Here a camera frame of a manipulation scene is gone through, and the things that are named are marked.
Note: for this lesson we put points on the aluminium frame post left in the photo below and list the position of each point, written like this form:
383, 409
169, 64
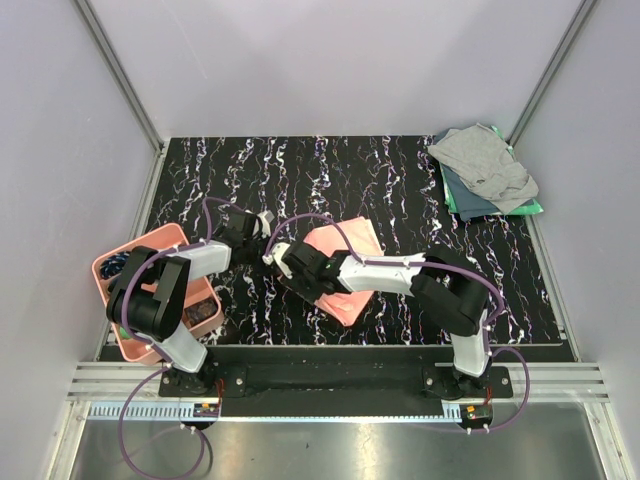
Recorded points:
113, 63

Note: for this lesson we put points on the blue patterned item in tray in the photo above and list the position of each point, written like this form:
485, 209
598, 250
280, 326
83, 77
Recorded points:
113, 265

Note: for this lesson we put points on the aluminium frame post right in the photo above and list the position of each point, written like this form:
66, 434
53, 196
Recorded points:
569, 38

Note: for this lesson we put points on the grey cable duct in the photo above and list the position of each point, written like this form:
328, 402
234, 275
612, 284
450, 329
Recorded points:
193, 411

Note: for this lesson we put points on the dark blue folded cloth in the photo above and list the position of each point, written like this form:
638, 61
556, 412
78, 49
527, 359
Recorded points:
461, 200

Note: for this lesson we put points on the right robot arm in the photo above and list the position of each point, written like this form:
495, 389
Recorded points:
451, 296

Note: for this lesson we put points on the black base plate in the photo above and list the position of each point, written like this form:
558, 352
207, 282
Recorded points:
423, 355

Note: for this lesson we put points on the brown item in tray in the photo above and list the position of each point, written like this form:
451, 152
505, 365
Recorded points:
200, 311

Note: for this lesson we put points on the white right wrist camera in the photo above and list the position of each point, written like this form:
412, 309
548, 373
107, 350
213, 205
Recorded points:
274, 259

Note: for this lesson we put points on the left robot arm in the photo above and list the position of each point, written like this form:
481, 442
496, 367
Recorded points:
148, 297

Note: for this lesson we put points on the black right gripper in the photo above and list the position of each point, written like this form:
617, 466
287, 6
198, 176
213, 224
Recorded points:
294, 285

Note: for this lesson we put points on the aluminium frame post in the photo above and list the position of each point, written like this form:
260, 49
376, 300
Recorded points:
113, 63
569, 38

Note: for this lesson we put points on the pink satin napkin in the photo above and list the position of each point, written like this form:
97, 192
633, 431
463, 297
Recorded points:
345, 308

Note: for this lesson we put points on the aluminium front rail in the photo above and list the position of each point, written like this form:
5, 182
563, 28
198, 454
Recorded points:
538, 382

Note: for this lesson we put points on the green mat under cloths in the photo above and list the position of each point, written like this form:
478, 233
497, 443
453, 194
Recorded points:
528, 207

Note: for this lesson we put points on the pink compartment tray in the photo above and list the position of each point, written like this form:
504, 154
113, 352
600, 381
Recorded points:
200, 289

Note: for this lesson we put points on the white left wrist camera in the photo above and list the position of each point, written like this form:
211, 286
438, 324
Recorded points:
263, 224

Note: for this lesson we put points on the grey cloth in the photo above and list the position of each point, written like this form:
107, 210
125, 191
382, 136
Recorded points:
484, 167

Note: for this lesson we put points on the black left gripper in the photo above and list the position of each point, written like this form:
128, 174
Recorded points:
259, 267

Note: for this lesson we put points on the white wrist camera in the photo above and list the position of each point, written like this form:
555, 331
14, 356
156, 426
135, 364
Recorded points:
263, 224
274, 259

